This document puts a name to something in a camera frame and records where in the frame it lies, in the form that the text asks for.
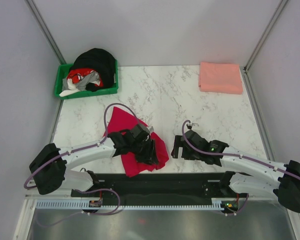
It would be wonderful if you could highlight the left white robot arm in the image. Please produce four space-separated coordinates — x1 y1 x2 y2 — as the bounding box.
29 123 159 197

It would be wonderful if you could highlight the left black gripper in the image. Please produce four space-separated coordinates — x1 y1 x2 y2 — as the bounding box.
130 138 159 166

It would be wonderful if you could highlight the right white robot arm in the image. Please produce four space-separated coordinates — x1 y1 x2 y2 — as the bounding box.
171 129 300 213

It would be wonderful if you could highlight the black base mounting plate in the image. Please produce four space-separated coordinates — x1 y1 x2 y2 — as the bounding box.
71 172 246 206

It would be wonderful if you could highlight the black garment in bin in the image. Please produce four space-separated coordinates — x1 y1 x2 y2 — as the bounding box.
69 48 116 91

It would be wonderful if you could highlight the grey garment in bin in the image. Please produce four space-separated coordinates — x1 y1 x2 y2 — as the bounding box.
75 71 102 92

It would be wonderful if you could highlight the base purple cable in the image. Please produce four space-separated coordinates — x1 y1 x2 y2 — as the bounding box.
222 192 250 217
35 188 121 228

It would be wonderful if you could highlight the light blue cable duct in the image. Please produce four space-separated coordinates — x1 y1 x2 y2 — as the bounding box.
35 199 224 211

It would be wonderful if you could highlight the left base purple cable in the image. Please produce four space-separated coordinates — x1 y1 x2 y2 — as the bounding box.
35 188 121 228

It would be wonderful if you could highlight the white garment in bin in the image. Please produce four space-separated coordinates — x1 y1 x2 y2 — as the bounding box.
59 78 80 97

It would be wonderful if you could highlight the left aluminium frame post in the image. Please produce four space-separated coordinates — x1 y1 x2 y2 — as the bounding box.
25 0 66 64

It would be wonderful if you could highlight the magenta t shirt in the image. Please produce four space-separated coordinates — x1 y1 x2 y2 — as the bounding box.
107 107 170 178

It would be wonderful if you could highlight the folded salmon pink t shirt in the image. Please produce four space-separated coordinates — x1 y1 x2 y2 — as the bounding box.
198 62 243 95

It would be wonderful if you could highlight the red garment in bin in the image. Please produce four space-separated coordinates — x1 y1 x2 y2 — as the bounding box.
66 68 104 87

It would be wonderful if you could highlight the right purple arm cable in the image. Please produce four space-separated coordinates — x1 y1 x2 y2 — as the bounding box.
181 120 300 186

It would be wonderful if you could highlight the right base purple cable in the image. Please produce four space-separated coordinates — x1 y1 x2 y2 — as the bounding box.
222 192 250 217

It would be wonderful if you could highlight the green plastic bin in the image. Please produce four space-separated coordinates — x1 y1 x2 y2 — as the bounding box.
54 60 120 100

